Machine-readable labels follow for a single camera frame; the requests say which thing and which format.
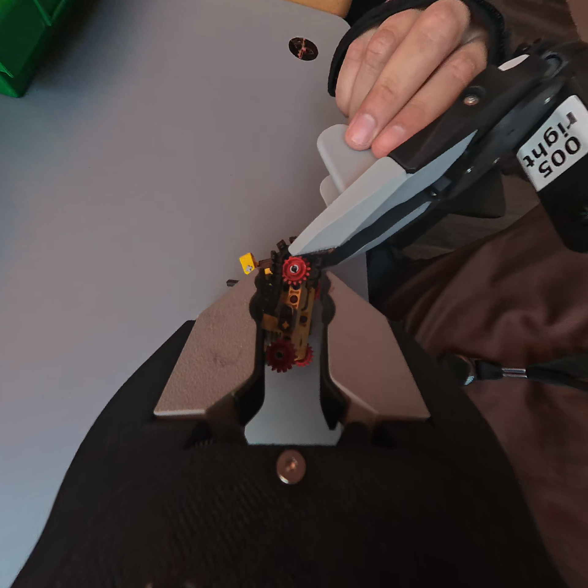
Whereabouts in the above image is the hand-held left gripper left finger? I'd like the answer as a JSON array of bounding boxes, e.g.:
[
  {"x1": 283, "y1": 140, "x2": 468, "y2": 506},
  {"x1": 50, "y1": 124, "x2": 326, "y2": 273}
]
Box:
[{"x1": 154, "y1": 271, "x2": 267, "y2": 429}]

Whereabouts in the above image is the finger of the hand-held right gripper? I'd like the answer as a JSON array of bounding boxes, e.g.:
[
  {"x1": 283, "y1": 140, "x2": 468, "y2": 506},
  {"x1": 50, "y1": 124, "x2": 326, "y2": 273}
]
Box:
[
  {"x1": 288, "y1": 124, "x2": 479, "y2": 258},
  {"x1": 328, "y1": 200, "x2": 435, "y2": 267}
]

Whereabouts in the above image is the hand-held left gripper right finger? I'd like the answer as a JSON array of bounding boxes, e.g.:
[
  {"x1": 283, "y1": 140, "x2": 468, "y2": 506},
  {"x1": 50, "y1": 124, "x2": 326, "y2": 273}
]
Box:
[{"x1": 319, "y1": 271, "x2": 432, "y2": 431}]

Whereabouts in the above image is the yellow lego bulldozer model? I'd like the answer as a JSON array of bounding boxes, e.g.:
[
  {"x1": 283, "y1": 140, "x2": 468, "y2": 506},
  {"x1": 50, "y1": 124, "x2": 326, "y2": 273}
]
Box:
[{"x1": 227, "y1": 236, "x2": 323, "y2": 374}]

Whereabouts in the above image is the black lego track strip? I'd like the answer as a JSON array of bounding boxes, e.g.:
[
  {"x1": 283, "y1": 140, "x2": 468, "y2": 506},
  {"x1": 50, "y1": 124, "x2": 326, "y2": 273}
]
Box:
[{"x1": 254, "y1": 236, "x2": 322, "y2": 322}]

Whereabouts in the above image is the person's right hand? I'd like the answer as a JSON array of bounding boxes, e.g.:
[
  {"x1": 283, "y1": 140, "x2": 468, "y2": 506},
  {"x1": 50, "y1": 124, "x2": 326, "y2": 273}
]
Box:
[{"x1": 335, "y1": 0, "x2": 489, "y2": 159}]

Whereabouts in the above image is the round dark sticker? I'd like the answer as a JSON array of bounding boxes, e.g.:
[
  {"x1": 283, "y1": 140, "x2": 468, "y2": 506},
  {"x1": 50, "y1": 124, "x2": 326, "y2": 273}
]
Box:
[{"x1": 288, "y1": 37, "x2": 319, "y2": 62}]

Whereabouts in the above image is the green plastic bin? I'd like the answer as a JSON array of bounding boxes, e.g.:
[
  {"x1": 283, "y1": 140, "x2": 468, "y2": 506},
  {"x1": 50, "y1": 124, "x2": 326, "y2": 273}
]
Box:
[{"x1": 0, "y1": 0, "x2": 76, "y2": 98}]

